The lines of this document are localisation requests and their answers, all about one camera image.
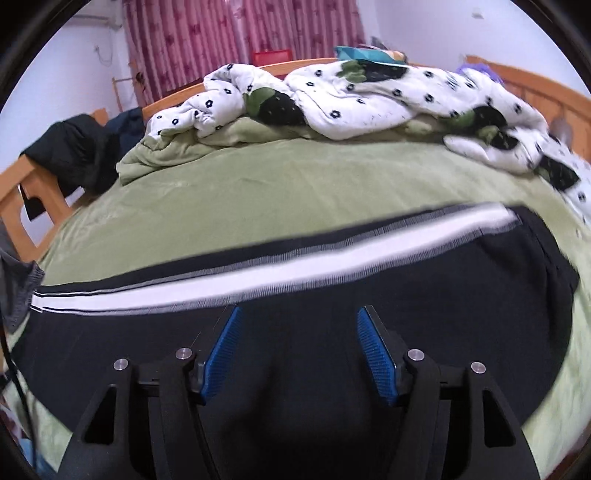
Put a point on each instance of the purple fluffy cushion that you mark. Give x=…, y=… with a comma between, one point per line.
x=480, y=70

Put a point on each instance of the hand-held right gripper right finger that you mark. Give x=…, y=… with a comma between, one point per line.
x=376, y=355

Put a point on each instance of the navy blue garment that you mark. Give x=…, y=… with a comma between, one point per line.
x=127, y=127

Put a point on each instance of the black jacket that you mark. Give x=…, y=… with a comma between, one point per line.
x=69, y=147

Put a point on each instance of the green fleece blanket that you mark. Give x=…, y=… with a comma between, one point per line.
x=277, y=184

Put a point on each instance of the teal patterned pillow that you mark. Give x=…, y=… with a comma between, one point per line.
x=364, y=54

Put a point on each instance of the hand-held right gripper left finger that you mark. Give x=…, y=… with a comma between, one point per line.
x=224, y=350

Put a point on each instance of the wooden coat rack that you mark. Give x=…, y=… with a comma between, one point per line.
x=118, y=94

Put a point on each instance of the black pants with white stripe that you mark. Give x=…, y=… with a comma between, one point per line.
x=323, y=295

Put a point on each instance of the grey jeans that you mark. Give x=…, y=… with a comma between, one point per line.
x=18, y=286

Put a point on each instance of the pink floral curtain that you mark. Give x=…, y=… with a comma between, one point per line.
x=207, y=37

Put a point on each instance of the white floral quilt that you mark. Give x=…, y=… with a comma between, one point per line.
x=369, y=106

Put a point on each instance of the wooden bed frame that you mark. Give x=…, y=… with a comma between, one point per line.
x=40, y=184

